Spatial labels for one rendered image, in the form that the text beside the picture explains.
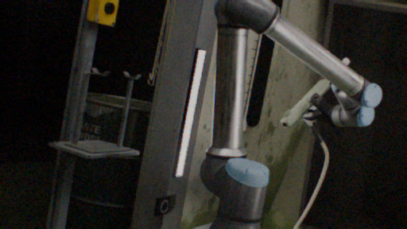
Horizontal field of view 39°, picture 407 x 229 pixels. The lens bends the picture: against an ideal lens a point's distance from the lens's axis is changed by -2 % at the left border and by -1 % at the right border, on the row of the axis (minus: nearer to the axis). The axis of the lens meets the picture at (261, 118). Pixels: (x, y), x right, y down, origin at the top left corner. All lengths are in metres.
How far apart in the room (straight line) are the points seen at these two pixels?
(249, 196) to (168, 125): 0.99
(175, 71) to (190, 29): 0.21
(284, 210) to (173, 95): 1.57
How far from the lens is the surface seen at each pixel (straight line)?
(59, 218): 2.58
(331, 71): 2.04
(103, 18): 2.43
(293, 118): 2.48
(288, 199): 4.07
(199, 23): 2.75
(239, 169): 1.89
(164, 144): 2.80
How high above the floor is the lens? 1.23
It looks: 5 degrees down
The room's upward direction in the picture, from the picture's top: 11 degrees clockwise
